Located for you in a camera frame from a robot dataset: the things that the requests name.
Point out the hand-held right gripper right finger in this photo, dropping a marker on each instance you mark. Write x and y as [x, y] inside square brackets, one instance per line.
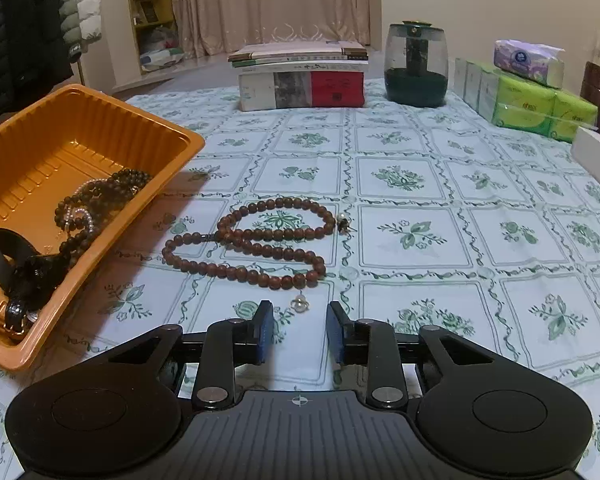
[334, 332]

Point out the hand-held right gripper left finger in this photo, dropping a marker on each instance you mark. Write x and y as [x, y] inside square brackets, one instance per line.
[266, 332]

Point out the black wrist band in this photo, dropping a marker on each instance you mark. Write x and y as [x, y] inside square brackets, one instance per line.
[2, 250]

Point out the orange plastic tray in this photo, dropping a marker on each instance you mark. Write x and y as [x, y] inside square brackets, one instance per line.
[30, 160]

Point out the green floral tablecloth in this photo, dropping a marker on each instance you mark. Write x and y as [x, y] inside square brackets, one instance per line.
[405, 240]

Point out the dark green glass jar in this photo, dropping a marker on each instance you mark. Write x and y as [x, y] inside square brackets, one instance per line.
[415, 85]

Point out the thin green edged book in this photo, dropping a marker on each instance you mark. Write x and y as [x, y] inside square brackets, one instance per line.
[305, 66]

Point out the pale green tissue pack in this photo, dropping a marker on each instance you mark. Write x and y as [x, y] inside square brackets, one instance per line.
[472, 85]

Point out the pink cover book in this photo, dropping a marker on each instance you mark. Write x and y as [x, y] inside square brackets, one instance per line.
[300, 50]

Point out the floral plastic bag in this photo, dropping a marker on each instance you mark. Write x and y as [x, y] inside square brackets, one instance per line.
[160, 55]

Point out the bright green tissue pack bundle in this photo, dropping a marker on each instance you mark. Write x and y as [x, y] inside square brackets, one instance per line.
[540, 107]

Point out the gold coat rack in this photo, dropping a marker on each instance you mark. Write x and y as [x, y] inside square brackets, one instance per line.
[81, 72]

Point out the purple tissue packet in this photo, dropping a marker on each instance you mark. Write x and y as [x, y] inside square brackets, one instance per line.
[527, 62]

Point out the beige curtain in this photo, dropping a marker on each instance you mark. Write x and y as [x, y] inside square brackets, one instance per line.
[270, 0]

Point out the yellow bookshelf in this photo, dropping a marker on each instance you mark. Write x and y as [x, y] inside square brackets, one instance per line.
[162, 5]

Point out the white and green puffer jacket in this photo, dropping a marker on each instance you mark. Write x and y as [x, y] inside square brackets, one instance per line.
[80, 5]

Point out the black puffer jacket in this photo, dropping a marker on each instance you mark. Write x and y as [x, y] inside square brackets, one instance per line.
[15, 35]

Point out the dark picture frame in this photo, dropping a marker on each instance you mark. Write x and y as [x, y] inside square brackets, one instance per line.
[146, 12]

